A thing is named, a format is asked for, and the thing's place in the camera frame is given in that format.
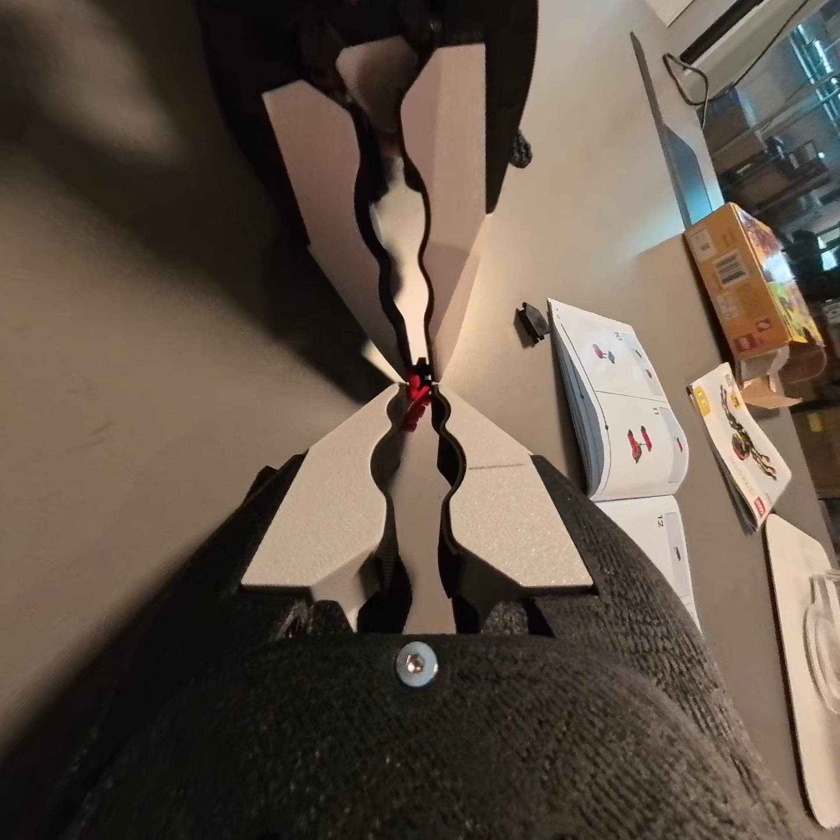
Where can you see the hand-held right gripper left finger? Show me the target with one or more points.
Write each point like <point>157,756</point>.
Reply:
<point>315,525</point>

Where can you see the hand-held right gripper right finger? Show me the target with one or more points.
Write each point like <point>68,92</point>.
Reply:
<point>518,525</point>

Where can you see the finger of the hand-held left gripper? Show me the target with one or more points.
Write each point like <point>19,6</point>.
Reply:
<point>315,184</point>
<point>459,164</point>

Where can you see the red lobed lego piece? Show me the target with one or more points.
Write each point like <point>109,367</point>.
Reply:
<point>412,417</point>

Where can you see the lego instruction booklet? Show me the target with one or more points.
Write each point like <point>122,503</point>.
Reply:
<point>623,407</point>

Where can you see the red long lego piece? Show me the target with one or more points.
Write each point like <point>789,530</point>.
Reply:
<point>415,387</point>

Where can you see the small black lego piece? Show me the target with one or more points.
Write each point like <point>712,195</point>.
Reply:
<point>533,323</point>
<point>420,365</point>

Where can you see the small white lego leaflet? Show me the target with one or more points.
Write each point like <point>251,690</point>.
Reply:
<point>741,446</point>

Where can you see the colourful lego box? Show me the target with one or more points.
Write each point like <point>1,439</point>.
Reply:
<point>728,275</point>

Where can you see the small dark round disc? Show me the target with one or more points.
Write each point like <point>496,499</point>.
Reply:
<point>522,151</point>

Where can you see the dark flat stand base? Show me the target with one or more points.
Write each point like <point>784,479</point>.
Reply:
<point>682,151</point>

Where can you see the wooden book stand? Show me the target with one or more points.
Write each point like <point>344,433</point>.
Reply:
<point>800,623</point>

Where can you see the black stand pole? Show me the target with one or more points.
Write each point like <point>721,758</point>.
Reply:
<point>741,29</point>

